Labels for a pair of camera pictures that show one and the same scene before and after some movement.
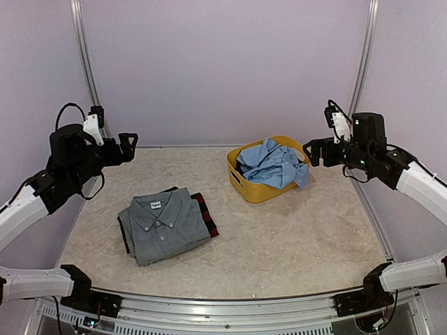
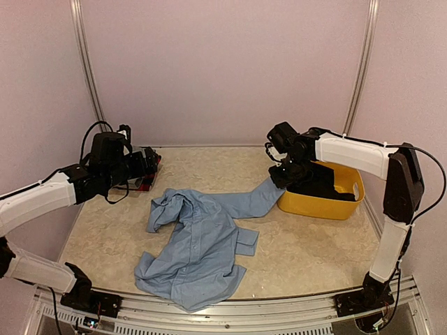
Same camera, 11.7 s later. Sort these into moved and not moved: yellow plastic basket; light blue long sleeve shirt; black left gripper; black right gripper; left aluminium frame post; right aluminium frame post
Moved: light blue long sleeve shirt; yellow plastic basket; black right gripper; black left gripper
Not moved: right aluminium frame post; left aluminium frame post
